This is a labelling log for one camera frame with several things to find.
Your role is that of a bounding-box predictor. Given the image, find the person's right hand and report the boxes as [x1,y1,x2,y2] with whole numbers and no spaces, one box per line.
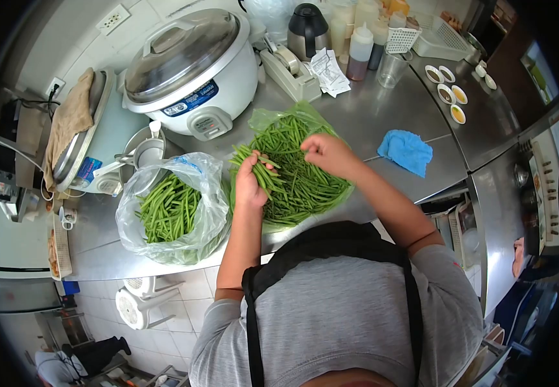
[300,134,364,178]

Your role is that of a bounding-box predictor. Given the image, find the person's left hand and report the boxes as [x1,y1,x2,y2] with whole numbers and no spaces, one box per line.
[234,149,280,211]

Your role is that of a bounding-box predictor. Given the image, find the person's right fingers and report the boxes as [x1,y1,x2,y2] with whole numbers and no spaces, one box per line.
[300,134,331,166]

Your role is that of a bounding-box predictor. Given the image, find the bunch of green beans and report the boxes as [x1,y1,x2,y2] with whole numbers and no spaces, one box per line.
[229,144,288,202]

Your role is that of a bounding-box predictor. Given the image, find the pile of loose green beans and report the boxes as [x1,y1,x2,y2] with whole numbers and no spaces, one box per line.
[231,115,353,227]

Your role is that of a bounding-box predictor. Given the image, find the green plastic bag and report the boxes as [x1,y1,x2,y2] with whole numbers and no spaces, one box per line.
[229,101,355,234]

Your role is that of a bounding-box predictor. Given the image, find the clear plastic bag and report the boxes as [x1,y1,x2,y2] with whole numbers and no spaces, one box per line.
[116,152,232,266]

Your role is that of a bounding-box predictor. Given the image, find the beige tape dispenser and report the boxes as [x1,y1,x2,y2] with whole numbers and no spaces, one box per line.
[259,45,322,103]

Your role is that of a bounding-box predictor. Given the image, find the paper receipts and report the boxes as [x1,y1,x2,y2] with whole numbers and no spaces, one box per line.
[309,47,352,98]

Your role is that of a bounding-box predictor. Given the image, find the blue cloth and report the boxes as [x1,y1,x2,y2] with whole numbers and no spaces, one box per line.
[377,129,434,178]

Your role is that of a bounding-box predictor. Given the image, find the large white rice cooker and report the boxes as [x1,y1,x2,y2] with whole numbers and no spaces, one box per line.
[122,8,260,142]

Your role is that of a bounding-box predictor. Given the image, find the bagged heap of green beans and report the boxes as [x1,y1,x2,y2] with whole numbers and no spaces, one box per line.
[135,173,203,244]

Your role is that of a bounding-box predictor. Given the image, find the group of squeeze bottles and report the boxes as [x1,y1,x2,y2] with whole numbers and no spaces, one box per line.
[328,0,420,82]

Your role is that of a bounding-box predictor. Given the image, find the white scoop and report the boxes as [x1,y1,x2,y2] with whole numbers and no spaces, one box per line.
[133,120,165,170]

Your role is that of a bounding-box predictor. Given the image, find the clear plastic cup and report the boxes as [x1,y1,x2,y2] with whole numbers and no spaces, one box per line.
[377,51,412,90]

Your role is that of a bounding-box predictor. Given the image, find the black steel thermos jug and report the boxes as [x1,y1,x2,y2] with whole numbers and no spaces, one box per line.
[287,3,331,63]

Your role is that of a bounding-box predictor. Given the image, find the metal bowl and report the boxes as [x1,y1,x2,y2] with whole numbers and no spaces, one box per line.
[118,127,169,185]

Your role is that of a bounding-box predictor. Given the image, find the small white plastic basket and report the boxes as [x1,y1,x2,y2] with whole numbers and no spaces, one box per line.
[385,26,423,54]

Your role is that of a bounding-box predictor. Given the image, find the group of small sauce dishes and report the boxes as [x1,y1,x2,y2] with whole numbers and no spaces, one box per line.
[424,59,498,125]

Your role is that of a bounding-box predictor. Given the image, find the steel lidded rice cooker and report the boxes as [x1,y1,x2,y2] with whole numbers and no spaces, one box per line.
[52,68,152,196]

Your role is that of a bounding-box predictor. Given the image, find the person's body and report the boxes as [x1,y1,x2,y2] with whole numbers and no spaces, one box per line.
[189,222,484,387]

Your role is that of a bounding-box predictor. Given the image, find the large white plastic basket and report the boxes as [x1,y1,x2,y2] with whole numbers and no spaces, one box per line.
[412,12,472,63]

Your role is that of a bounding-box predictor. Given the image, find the white plastic stool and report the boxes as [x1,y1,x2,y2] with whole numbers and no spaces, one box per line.
[124,276,186,299]
[115,286,181,331]

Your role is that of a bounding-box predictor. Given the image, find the beige towel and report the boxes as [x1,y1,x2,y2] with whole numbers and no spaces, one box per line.
[43,68,95,192]

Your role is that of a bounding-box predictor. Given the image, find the white mug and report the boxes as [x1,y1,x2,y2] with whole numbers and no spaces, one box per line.
[59,206,78,231]

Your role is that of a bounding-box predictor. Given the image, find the white tray with food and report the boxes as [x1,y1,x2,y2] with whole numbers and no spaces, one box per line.
[46,213,73,282]

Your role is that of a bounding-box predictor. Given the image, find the steel oven with knobs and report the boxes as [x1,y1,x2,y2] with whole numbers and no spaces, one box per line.
[514,116,559,256]

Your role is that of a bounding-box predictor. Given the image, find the grey counter machine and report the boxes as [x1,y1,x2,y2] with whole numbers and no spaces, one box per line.
[0,99,43,223]

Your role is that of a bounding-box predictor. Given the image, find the white wall socket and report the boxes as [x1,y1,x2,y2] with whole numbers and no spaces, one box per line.
[95,4,131,36]

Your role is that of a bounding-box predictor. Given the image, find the wall socket with black plug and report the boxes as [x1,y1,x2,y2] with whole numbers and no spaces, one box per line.
[45,77,66,100]

